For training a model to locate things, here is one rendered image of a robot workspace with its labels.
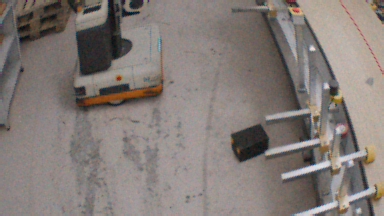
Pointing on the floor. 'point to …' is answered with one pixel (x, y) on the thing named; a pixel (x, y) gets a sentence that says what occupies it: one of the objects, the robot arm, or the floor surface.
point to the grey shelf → (8, 60)
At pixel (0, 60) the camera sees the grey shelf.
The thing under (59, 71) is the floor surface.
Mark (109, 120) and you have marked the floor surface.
